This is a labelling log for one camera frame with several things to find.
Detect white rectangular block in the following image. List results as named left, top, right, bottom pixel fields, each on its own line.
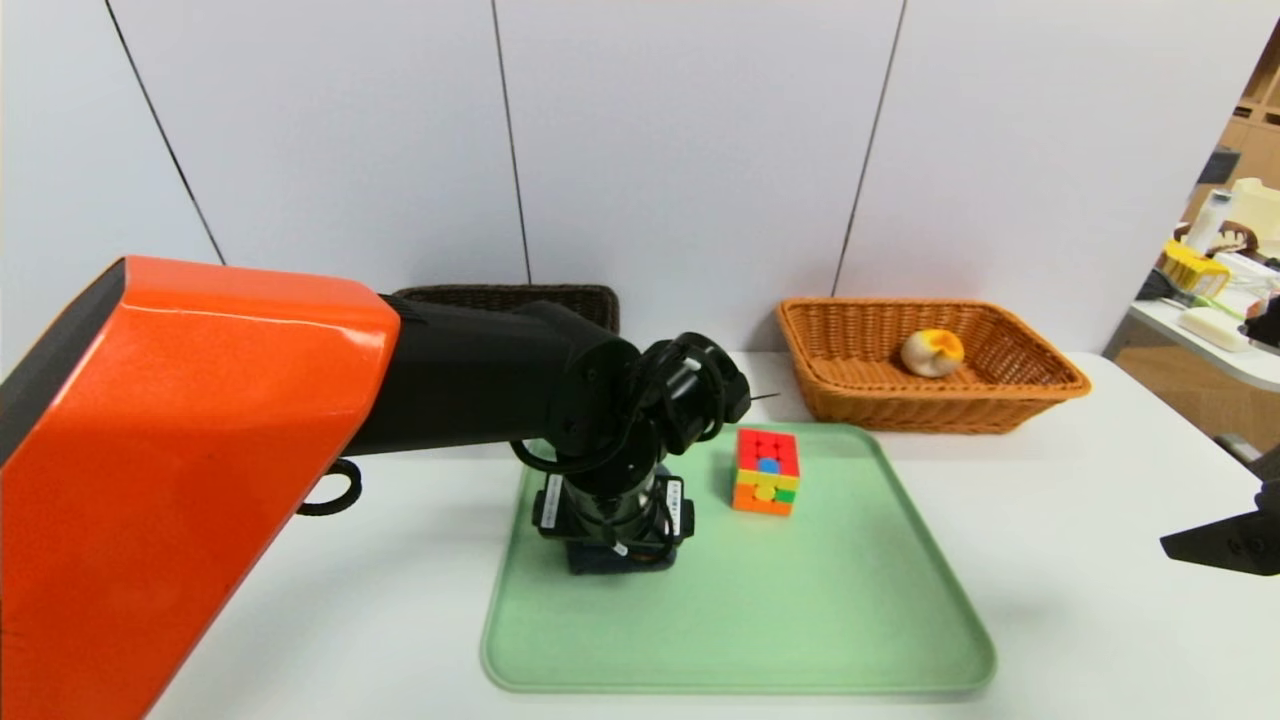
left=1176, top=307, right=1253, bottom=353

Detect orange wicker basket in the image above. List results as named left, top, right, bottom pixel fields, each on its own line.
left=777, top=299, right=1092, bottom=436

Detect white plastic bottle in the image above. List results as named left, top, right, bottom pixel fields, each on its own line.
left=1196, top=190, right=1233, bottom=253

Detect round yellow bun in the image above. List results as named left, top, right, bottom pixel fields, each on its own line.
left=900, top=328, right=966, bottom=379

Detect colourful puzzle cube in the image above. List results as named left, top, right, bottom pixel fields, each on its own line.
left=731, top=429, right=801, bottom=518

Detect wooden shelf unit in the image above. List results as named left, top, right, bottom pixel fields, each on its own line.
left=1188, top=20, right=1280, bottom=231

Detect brown figurine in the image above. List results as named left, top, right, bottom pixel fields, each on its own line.
left=1207, top=222, right=1258, bottom=259

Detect beige appliance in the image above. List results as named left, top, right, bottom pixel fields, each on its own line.
left=1226, top=178, right=1280, bottom=247

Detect dark grey towel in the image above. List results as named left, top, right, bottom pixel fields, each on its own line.
left=566, top=540, right=677, bottom=578

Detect grey chair base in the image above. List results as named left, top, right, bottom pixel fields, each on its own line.
left=1213, top=434, right=1266, bottom=469

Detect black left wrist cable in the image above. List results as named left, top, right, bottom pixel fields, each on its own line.
left=508, top=335, right=743, bottom=561

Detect green plastic tray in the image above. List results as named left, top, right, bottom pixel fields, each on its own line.
left=481, top=423, right=997, bottom=696

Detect white side table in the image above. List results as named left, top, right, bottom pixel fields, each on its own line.
left=1100, top=255, right=1280, bottom=441

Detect dark grey chair back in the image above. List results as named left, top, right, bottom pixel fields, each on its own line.
left=1193, top=149, right=1238, bottom=190

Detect black braided cable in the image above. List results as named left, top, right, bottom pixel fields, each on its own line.
left=296, top=457, right=364, bottom=518

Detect dark brown wicker basket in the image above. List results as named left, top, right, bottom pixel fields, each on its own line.
left=392, top=284, right=622, bottom=336

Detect yellow box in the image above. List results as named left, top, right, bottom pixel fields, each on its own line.
left=1160, top=241, right=1231, bottom=299

